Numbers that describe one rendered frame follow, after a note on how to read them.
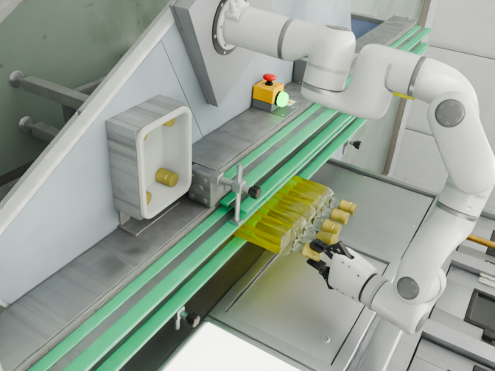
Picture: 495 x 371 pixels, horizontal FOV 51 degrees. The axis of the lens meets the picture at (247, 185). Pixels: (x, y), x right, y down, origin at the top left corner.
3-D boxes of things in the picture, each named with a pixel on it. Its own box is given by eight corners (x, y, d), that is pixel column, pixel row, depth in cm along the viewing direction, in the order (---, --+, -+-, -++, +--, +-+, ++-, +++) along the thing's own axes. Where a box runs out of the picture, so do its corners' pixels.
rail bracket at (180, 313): (144, 319, 119) (191, 344, 113) (143, 297, 115) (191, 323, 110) (155, 308, 122) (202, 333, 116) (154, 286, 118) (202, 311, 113)
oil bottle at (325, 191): (261, 189, 152) (326, 214, 144) (262, 173, 149) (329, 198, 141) (269, 181, 157) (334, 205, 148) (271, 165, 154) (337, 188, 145)
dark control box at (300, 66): (291, 79, 178) (313, 85, 174) (293, 57, 173) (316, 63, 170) (301, 73, 184) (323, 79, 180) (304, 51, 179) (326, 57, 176)
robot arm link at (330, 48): (301, 14, 120) (366, 31, 114) (287, 69, 125) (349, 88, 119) (284, 13, 112) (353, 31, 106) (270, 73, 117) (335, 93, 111)
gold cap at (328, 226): (320, 233, 134) (335, 239, 133) (321, 222, 132) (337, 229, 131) (325, 227, 137) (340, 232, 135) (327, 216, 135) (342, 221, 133)
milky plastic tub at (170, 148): (114, 210, 116) (144, 224, 112) (105, 120, 104) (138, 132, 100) (163, 177, 129) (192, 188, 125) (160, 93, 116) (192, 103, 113)
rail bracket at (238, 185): (209, 216, 128) (252, 233, 123) (211, 157, 119) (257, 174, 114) (216, 210, 130) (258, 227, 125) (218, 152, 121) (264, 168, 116)
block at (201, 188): (186, 200, 130) (209, 210, 127) (185, 168, 125) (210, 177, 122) (194, 193, 133) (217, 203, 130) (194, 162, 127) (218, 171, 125)
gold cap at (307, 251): (300, 258, 126) (316, 265, 124) (302, 246, 124) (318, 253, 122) (306, 250, 129) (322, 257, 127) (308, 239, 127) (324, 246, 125)
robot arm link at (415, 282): (445, 199, 110) (406, 285, 115) (423, 199, 100) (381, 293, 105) (484, 217, 105) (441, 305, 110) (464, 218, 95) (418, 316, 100)
